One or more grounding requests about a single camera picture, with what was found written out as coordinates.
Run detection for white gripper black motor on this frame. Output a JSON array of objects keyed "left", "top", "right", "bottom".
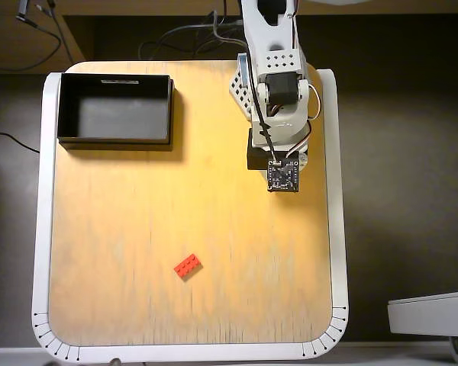
[{"left": 228, "top": 53, "right": 313, "bottom": 171}]

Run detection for red lego block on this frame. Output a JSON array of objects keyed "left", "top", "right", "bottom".
[{"left": 173, "top": 252, "right": 205, "bottom": 283}]

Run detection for black rectangular bin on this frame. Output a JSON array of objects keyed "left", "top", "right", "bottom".
[{"left": 56, "top": 72, "right": 176, "bottom": 152}]

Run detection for white-rimmed wooden tray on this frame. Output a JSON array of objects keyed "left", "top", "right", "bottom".
[{"left": 31, "top": 60, "right": 350, "bottom": 364}]

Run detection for white plastic device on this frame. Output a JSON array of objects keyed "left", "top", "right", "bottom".
[{"left": 386, "top": 289, "right": 458, "bottom": 364}]

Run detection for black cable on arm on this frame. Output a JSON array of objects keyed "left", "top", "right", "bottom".
[{"left": 250, "top": 56, "right": 280, "bottom": 164}]

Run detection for black cable bundle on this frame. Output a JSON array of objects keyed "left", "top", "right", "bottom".
[{"left": 137, "top": 0, "right": 250, "bottom": 60}]

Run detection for white red servo wires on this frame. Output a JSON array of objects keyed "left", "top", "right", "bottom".
[{"left": 285, "top": 81, "right": 322, "bottom": 158}]

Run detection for black camera circuit board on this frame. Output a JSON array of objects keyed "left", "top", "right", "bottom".
[{"left": 266, "top": 159, "right": 302, "bottom": 194}]

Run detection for thin black cable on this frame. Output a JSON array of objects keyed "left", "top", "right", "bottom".
[
  {"left": 15, "top": 0, "right": 75, "bottom": 73},
  {"left": 0, "top": 130, "right": 42, "bottom": 155}
]

